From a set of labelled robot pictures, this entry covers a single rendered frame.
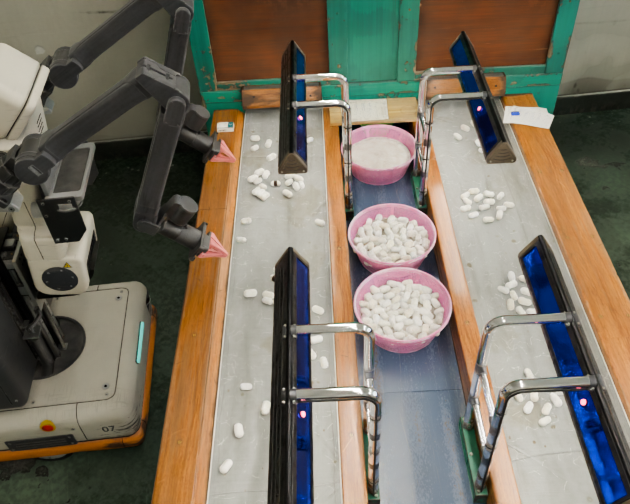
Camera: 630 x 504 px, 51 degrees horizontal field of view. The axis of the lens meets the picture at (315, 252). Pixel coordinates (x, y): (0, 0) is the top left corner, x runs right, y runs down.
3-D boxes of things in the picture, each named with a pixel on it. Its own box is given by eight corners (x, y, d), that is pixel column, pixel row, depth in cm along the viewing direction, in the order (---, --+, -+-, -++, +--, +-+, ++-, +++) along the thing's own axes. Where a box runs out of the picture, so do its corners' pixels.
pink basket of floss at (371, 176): (380, 201, 225) (381, 179, 218) (326, 168, 239) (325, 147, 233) (431, 166, 237) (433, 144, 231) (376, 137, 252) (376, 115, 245)
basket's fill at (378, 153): (349, 187, 230) (348, 174, 226) (345, 149, 246) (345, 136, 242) (413, 184, 230) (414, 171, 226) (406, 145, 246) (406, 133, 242)
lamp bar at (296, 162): (278, 175, 179) (276, 153, 174) (281, 60, 223) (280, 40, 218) (307, 174, 179) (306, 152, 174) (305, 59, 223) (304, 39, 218)
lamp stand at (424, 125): (417, 217, 219) (427, 99, 187) (410, 179, 233) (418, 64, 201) (475, 214, 218) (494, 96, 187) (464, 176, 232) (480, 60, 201)
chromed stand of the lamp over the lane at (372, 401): (296, 510, 151) (280, 403, 119) (296, 432, 165) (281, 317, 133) (380, 507, 150) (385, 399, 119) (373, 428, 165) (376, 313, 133)
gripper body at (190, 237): (210, 223, 183) (186, 211, 180) (206, 249, 176) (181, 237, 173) (197, 236, 187) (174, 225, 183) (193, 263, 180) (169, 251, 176)
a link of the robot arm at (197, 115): (157, 115, 208) (156, 132, 202) (175, 88, 202) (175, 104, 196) (191, 132, 214) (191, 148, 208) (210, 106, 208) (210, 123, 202)
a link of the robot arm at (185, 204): (136, 205, 176) (134, 228, 170) (157, 177, 171) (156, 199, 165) (176, 223, 183) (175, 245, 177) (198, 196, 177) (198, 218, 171)
